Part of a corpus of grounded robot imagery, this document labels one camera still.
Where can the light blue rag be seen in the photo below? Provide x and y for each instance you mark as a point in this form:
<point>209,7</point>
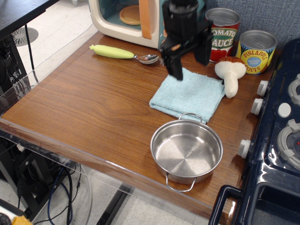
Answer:
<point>196,97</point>

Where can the black side desk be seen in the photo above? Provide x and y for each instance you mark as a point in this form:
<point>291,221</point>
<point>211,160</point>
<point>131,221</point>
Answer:
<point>16,13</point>

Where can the stainless steel pot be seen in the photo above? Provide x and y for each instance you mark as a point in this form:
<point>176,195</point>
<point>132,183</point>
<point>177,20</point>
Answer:
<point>186,152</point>

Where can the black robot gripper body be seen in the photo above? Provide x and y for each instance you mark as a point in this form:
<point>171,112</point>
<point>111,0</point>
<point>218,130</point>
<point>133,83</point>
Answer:
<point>184,25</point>

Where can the green handled metal spoon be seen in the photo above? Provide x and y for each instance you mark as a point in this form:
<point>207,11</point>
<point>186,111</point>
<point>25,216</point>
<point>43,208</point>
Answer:
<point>117,53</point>

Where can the dark blue toy stove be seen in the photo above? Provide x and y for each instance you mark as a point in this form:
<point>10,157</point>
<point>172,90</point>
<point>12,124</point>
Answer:
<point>270,192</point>

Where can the plush toy mushroom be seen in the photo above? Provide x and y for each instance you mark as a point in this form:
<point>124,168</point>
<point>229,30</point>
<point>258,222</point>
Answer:
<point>230,69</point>

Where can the pineapple slices can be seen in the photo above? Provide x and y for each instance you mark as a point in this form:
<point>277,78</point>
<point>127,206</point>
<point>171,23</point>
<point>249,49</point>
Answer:
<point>256,49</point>

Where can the teal toy microwave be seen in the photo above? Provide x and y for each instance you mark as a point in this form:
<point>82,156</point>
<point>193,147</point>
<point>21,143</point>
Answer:
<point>136,21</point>

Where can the clear acrylic table guard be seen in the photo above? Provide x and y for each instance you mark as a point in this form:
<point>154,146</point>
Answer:
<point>95,111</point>

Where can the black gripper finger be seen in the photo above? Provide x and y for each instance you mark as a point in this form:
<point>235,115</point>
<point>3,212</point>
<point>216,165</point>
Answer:
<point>202,51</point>
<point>174,66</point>

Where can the tomato sauce can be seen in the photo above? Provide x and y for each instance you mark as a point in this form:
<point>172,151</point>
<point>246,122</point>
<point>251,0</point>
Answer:
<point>225,27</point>

